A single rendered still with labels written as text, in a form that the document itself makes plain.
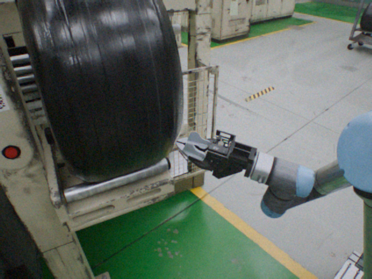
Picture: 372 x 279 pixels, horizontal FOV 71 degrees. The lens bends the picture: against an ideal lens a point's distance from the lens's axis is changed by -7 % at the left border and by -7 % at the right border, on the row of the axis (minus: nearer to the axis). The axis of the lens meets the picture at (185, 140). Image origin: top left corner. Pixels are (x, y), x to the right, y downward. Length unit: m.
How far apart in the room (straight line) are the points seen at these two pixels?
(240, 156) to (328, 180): 0.23
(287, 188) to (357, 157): 0.28
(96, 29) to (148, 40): 0.10
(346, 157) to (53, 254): 1.01
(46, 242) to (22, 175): 0.31
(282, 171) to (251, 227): 1.24
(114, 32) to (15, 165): 0.48
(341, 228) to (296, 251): 0.40
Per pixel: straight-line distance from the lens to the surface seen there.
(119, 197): 0.88
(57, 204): 0.82
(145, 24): 0.60
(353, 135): 0.47
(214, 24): 5.42
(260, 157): 0.69
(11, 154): 0.84
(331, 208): 2.21
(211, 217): 1.92
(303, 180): 0.70
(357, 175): 0.47
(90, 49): 0.56
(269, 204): 0.78
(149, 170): 0.88
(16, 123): 0.80
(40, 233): 1.07
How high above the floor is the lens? 1.50
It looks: 36 degrees down
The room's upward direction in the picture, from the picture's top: straight up
